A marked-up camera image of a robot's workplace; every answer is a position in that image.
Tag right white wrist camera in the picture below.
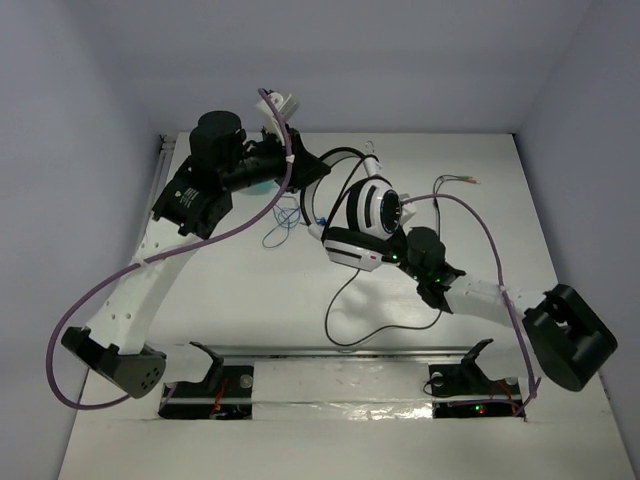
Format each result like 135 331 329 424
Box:
399 193 417 227

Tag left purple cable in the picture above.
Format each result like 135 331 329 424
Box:
45 87 296 412

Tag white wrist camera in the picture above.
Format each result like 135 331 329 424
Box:
399 193 417 227
256 89 300 135

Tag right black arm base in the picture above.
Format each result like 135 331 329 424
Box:
422 339 526 419

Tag aluminium frame rail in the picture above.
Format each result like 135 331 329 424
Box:
107 134 176 357

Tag teal cat ear headphones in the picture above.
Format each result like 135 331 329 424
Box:
241 181 276 196

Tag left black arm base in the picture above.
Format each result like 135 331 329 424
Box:
158 342 254 420

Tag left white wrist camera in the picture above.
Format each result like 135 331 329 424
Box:
256 89 300 135

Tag black headphone cable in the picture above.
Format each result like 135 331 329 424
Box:
322 147 480 346

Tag white black headphones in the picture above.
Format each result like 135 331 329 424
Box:
299 147 409 272

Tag blue thin cable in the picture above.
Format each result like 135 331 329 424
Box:
262 192 331 249

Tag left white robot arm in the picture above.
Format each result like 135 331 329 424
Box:
46 111 330 400

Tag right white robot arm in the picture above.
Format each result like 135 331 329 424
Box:
399 227 618 392

